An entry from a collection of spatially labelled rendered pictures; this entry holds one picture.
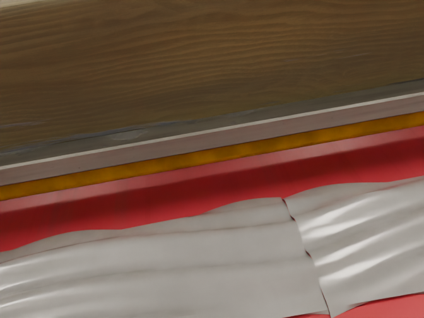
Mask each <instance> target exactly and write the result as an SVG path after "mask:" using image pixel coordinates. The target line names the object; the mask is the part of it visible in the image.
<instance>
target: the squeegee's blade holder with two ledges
mask: <svg viewBox="0 0 424 318"><path fill-rule="evenodd" d="M423 111H424V79H422V80H418V81H411V82H407V83H400V84H396V85H389V86H382V87H378V88H371V89H367V90H360V91H354V92H349V93H343V94H339V95H331V96H328V97H320V98H314V99H310V100H303V101H299V102H292V103H285V104H281V105H274V106H270V107H263V108H259V109H252V110H246V111H241V112H234V113H231V114H223V115H217V116H212V117H206V118H202V119H195V120H191V121H184V122H177V123H173V124H166V125H162V126H155V127H148V128H144V129H137V130H133V131H126V132H120V133H115V134H109V135H104V136H98V137H94V138H86V139H80V140H76V141H69V142H65V143H58V144H51V145H47V146H40V147H36V148H29V149H25V150H18V151H12V152H7V153H1V154H0V187H1V186H8V185H11V184H19V183H22V182H29V181H33V180H40V179H47V178H51V177H57V176H62V175H68V174H75V173H79V172H86V171H90V170H96V169H101V168H107V167H114V166H118V165H125V164H129V163H136V162H142V161H147V160H153V159H157V158H164V157H168V156H175V155H181V154H186V153H192V152H197V151H203V150H210V149H214V148H221V147H225V146H231V145H236V144H242V143H249V142H253V141H260V140H264V139H271V138H277V137H282V136H288V135H292V134H299V133H306V132H310V131H316V130H321V129H327V128H332V127H338V126H345V125H349V124H356V123H360V122H367V121H373V120H377V119H384V118H388V117H395V116H399V115H406V114H412V113H417V112H423Z"/></svg>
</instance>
